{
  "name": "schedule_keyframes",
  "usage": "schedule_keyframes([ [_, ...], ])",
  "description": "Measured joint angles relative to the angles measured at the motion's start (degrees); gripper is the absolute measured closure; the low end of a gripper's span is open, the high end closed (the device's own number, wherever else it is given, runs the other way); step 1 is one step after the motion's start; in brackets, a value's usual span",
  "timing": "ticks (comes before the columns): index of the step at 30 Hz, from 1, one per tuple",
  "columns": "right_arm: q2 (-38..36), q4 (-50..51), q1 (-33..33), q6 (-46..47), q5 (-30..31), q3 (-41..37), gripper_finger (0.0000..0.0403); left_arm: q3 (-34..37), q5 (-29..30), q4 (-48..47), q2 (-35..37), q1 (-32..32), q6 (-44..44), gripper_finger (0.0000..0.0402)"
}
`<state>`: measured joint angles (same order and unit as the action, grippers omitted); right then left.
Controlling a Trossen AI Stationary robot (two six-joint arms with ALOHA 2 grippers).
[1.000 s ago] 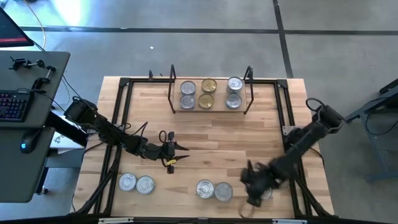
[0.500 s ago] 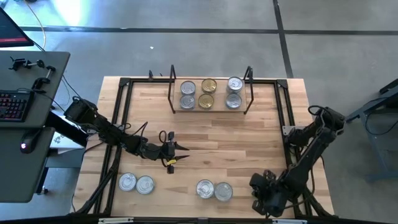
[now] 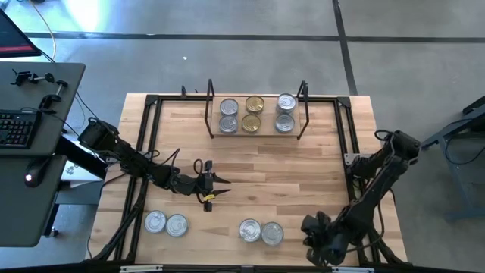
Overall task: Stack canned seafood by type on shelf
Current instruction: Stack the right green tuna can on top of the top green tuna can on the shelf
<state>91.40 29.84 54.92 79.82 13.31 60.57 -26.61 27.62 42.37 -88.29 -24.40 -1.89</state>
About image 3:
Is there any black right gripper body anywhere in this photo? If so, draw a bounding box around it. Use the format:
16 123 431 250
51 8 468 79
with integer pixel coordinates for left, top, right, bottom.
301 212 348 267

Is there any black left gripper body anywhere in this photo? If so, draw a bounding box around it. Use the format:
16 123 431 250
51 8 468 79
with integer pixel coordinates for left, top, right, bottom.
170 160 215 213

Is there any dark blue skipjack tuna can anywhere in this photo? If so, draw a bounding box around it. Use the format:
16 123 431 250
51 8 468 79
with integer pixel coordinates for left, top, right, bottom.
143 209 168 234
219 97 240 117
218 115 239 134
165 213 190 238

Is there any green tuna can silver lid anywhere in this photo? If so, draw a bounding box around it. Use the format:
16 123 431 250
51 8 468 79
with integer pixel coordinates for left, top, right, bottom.
238 218 263 243

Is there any light blue yellowfin tuna can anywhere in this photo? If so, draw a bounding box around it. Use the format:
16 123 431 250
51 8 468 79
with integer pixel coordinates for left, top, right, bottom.
274 113 296 134
260 221 285 246
275 93 299 115

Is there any green tuna can gold lid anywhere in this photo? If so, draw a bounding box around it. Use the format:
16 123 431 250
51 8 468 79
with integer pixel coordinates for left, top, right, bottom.
244 95 266 115
241 113 262 134

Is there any white box with logo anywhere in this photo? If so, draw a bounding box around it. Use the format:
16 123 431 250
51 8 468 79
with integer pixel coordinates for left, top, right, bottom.
60 158 108 184

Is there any black computer mouse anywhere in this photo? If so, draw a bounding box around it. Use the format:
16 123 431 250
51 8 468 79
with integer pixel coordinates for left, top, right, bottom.
23 161 49 189

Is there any dark grey desk top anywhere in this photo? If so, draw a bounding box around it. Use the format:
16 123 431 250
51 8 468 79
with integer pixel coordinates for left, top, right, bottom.
0 153 68 248
0 61 86 157

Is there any black desk clamp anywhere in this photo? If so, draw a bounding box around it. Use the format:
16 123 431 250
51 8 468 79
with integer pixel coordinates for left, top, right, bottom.
39 78 70 115
10 69 57 87

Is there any black keyboard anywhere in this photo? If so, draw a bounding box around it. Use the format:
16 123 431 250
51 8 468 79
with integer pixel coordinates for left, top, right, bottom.
0 108 42 149

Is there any black desk monitor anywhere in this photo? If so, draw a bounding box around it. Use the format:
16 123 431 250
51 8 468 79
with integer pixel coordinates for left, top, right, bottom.
0 8 42 58

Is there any black left wrist camera cable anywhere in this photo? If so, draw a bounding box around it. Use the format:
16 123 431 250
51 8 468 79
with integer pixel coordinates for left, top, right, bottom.
149 147 205 177

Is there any white bracket strip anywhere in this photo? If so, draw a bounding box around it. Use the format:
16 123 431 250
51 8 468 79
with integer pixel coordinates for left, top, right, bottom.
120 265 164 273
332 266 374 273

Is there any wooden shelf with wire frame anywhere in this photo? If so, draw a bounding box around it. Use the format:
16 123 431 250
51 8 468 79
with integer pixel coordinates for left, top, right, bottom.
203 78 311 140

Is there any black aluminium table frame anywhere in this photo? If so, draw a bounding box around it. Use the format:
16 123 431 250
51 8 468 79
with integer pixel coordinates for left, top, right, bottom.
86 93 408 273

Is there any blue grey metal desk frame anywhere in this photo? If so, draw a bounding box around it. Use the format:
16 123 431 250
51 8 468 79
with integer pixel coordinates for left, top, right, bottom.
416 94 485 224

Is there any thin yellow cable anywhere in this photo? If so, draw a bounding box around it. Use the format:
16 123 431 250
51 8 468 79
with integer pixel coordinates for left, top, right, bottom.
28 0 57 61

